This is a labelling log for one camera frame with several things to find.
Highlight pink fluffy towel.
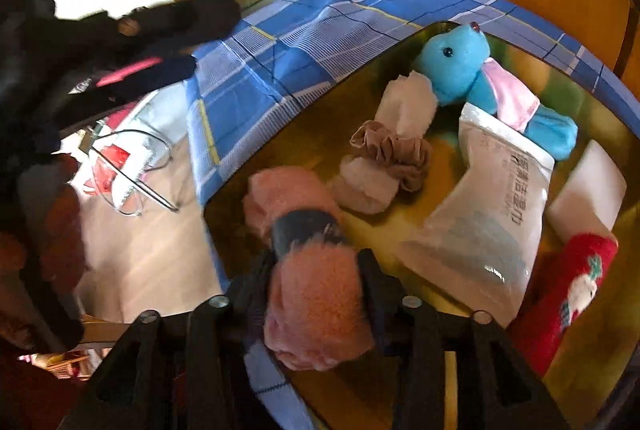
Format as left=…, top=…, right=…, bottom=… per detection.
left=243, top=167, right=374, bottom=372

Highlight white wet wipes pack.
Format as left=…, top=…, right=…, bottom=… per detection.
left=398, top=104, right=554, bottom=327

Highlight white soft pack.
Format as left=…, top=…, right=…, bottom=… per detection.
left=546, top=139, right=627, bottom=243

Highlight red christmas sock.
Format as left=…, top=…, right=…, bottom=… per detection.
left=506, top=234, right=618, bottom=377

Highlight blue plaid tablecloth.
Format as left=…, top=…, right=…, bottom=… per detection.
left=188, top=0, right=639, bottom=429

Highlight beige hair scrunchie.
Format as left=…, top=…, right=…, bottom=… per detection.
left=349, top=120, right=431, bottom=193

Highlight white fluffy socks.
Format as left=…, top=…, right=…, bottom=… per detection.
left=329, top=71, right=438, bottom=215

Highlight blue plush toy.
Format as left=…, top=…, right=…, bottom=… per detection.
left=413, top=21, right=578, bottom=161

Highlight wire rack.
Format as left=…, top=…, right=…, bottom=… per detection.
left=80, top=121, right=179, bottom=217

